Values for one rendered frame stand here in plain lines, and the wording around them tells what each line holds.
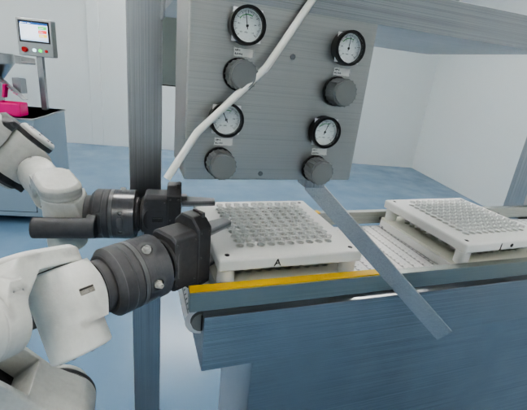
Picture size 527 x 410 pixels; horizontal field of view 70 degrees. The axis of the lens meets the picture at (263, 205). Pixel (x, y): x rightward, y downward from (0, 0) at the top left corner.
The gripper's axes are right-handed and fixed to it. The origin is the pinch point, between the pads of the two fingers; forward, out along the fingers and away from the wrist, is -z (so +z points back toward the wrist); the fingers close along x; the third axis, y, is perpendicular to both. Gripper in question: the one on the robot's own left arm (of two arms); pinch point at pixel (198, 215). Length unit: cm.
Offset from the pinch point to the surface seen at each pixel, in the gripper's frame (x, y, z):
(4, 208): 83, -207, 128
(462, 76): -39, -386, -340
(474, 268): 4, 13, -50
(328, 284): 4.2, 17.6, -20.2
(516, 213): 6, -20, -93
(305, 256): 0.2, 15.8, -16.4
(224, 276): 2.6, 17.3, -3.7
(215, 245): -0.2, 12.8, -2.5
